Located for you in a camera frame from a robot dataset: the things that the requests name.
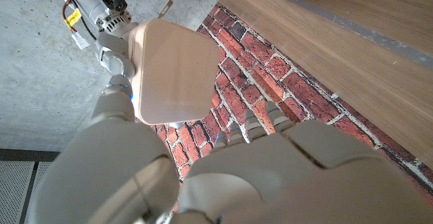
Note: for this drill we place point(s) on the grey tape outline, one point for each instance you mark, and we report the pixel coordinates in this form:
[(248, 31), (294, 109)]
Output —
[(372, 36)]

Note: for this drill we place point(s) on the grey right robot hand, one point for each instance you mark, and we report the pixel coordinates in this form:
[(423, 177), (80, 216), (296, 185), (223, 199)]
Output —
[(111, 51)]

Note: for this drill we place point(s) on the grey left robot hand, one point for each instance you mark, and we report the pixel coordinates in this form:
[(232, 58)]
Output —
[(270, 176)]

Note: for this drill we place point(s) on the brick print backdrop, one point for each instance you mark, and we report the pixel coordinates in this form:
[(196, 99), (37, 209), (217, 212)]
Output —
[(243, 65)]

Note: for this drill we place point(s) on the beige jewelry box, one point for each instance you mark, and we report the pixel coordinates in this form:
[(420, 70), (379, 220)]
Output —
[(176, 71)]

